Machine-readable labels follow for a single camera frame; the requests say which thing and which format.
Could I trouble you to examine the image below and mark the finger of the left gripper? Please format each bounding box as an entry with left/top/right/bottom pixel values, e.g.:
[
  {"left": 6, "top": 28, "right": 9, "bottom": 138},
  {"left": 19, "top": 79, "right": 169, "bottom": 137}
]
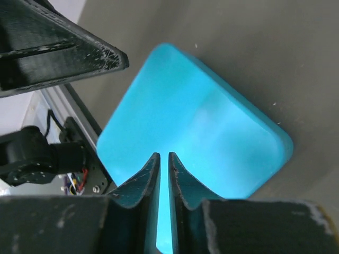
[{"left": 1, "top": 1, "right": 129, "bottom": 98}]

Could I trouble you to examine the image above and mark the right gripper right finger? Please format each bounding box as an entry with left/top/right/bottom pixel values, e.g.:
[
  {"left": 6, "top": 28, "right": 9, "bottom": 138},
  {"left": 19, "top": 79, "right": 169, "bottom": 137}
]
[{"left": 168, "top": 152, "right": 338, "bottom": 253}]

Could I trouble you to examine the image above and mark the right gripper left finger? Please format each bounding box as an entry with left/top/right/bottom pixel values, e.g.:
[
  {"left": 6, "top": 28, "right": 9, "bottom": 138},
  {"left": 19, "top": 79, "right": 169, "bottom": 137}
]
[{"left": 1, "top": 153, "right": 160, "bottom": 253}]

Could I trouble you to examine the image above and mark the blue tin lid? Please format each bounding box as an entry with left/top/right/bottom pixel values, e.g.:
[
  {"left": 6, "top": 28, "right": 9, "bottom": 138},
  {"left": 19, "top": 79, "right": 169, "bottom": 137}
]
[{"left": 96, "top": 44, "right": 293, "bottom": 253}]

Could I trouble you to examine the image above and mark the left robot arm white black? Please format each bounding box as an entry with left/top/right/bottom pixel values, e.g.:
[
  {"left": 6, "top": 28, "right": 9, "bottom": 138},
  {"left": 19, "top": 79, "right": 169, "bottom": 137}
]
[{"left": 1, "top": 1, "right": 129, "bottom": 186}]

